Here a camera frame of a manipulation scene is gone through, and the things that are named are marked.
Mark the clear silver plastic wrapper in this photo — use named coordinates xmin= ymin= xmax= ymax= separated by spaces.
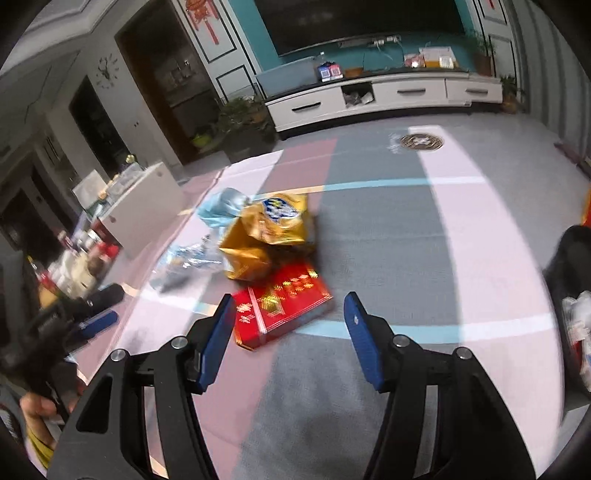
xmin=148 ymin=234 xmax=223 ymax=293

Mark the red gift box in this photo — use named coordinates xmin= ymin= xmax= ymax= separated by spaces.
xmin=233 ymin=261 xmax=334 ymax=351

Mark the golden snack bag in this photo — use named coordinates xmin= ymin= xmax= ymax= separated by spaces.
xmin=219 ymin=192 xmax=315 ymax=282

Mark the light blue face mask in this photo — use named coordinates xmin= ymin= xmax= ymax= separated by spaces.
xmin=197 ymin=188 xmax=252 ymax=229

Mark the black round trash bin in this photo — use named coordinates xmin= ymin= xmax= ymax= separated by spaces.
xmin=543 ymin=225 xmax=590 ymax=400

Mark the person's left hand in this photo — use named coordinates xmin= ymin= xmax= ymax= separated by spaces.
xmin=20 ymin=392 xmax=57 ymax=450

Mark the pastel striped table cloth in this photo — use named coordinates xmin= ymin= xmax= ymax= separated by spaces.
xmin=68 ymin=124 xmax=569 ymax=480

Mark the white side cabinet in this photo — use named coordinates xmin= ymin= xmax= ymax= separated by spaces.
xmin=98 ymin=162 xmax=187 ymax=258

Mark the potted plant by doorway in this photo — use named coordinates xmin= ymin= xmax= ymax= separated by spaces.
xmin=215 ymin=96 xmax=276 ymax=163

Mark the white tv cabinet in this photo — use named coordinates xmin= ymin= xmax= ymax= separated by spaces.
xmin=266 ymin=70 xmax=503 ymax=135

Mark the potted plant by cabinet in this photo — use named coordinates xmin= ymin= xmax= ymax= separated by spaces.
xmin=500 ymin=75 xmax=525 ymax=114

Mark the grey curtain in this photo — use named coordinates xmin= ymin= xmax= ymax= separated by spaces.
xmin=506 ymin=1 xmax=590 ymax=156

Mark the large black television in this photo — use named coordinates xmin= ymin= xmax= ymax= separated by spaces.
xmin=256 ymin=0 xmax=465 ymax=55

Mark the wall clock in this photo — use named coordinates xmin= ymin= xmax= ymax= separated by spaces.
xmin=95 ymin=53 xmax=119 ymax=90

